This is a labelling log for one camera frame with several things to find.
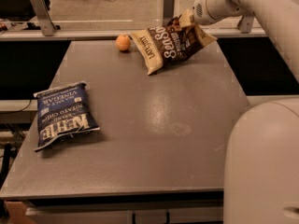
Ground brown Late July chip bag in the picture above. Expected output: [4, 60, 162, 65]
[131, 16, 217, 75]

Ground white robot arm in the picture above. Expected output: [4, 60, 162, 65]
[187, 0, 299, 224]

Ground blue Kettle chip bag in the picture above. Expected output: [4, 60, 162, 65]
[34, 81, 100, 152]

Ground orange fruit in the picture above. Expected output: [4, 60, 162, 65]
[116, 35, 131, 51]

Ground middle metal barrier bracket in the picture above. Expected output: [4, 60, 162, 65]
[163, 0, 175, 25]

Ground metal barrier bracket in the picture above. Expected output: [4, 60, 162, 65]
[30, 0, 56, 36]
[163, 0, 175, 25]
[237, 13, 254, 34]

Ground right metal barrier bracket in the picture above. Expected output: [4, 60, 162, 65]
[237, 13, 254, 34]

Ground metal barrier rail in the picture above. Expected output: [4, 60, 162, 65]
[0, 28, 267, 42]

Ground left metal barrier bracket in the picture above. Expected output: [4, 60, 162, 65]
[30, 0, 56, 36]

